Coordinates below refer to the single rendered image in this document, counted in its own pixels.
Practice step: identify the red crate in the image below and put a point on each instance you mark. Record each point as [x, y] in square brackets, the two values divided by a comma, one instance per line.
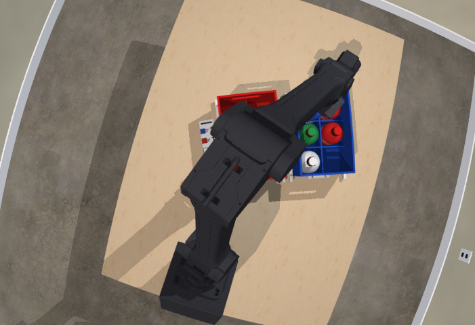
[254, 99]

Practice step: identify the red bottle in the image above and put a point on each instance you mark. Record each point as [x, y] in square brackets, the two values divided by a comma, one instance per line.
[334, 116]
[331, 133]

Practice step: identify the white paper pick list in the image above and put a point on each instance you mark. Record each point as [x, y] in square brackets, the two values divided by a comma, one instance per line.
[205, 128]

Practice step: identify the blue plastic crate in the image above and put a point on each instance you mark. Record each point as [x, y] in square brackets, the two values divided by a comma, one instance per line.
[333, 159]

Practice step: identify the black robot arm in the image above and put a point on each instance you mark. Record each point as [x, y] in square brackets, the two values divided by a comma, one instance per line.
[260, 153]

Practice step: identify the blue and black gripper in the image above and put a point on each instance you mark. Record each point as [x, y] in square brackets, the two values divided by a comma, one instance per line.
[329, 110]

